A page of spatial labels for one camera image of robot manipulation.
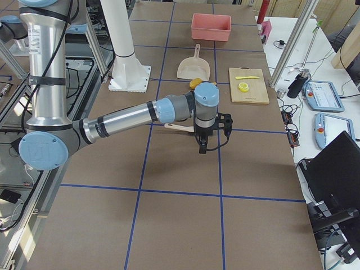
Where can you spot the black water bottle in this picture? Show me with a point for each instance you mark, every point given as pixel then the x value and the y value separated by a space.
pixel 296 86

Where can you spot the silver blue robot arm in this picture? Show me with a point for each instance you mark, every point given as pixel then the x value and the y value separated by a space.
pixel 53 134

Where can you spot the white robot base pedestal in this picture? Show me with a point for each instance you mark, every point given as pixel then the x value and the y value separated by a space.
pixel 128 74

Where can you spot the yellow plastic knife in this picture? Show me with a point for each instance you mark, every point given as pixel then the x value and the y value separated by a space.
pixel 247 77

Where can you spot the bamboo cutting board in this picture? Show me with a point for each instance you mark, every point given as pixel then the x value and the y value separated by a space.
pixel 257 93

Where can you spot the teach pendant tablet far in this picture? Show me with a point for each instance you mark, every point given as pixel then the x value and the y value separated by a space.
pixel 322 96

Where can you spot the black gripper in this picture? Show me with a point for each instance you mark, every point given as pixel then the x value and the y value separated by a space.
pixel 203 132

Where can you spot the brown toy potato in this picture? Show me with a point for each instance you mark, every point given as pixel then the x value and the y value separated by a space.
pixel 195 82

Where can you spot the metal rod tool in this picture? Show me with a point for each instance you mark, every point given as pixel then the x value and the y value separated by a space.
pixel 315 30

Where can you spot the pink plastic bin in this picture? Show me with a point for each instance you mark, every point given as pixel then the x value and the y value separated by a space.
pixel 210 27

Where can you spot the beige hand brush black bristles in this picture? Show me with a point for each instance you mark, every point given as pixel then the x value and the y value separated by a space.
pixel 189 129

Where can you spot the yellow toy lemon slice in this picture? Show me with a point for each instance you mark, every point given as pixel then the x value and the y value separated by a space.
pixel 243 87

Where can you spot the teach pendant tablet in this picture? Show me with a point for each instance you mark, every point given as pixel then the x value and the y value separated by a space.
pixel 322 96
pixel 327 127

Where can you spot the aluminium frame post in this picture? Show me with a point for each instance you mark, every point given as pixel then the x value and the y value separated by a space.
pixel 296 33

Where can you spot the teach pendant tablet near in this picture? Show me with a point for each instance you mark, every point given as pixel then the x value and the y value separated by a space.
pixel 327 127

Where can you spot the black laptop monitor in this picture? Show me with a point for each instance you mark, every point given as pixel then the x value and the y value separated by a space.
pixel 333 178

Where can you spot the beige plastic dustpan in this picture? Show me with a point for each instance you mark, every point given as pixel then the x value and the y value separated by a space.
pixel 194 67

